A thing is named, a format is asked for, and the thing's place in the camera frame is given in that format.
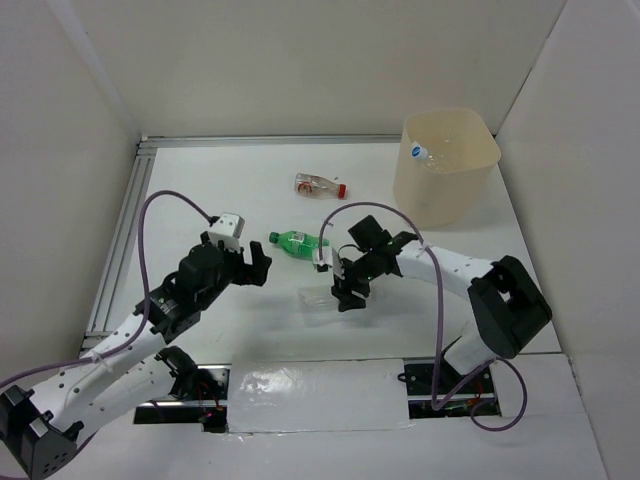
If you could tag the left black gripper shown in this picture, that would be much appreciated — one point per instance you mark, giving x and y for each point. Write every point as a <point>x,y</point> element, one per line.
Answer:
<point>257,271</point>

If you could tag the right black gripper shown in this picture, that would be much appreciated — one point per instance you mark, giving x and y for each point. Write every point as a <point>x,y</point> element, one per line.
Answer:
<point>347,299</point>

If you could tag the green plastic bottle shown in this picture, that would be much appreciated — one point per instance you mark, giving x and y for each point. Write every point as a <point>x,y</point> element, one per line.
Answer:
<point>297,244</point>

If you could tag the small red-capped clear bottle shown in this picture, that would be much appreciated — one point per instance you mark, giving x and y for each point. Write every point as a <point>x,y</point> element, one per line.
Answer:
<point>318,187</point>

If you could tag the beige plastic bin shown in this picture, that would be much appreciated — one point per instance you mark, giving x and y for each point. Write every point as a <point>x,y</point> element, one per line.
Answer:
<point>433,199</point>

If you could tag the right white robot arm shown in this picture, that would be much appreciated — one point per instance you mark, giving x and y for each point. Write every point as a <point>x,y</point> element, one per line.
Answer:
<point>508,308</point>

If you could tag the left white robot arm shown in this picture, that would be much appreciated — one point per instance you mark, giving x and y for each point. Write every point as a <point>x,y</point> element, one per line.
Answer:
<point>46,426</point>

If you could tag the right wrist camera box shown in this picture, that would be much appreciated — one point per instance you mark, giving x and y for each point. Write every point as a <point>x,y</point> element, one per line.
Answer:
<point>326,259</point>

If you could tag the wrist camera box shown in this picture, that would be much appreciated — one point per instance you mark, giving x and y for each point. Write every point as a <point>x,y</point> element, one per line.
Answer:
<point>326,259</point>
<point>226,231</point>

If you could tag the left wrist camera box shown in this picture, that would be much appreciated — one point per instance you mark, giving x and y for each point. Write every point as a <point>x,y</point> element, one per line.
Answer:
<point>226,231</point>

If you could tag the aluminium frame rail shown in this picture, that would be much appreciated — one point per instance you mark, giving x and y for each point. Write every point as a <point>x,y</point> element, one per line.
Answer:
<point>254,177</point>

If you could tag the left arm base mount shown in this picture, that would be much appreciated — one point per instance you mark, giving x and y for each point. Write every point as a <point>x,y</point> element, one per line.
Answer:
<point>204,406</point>

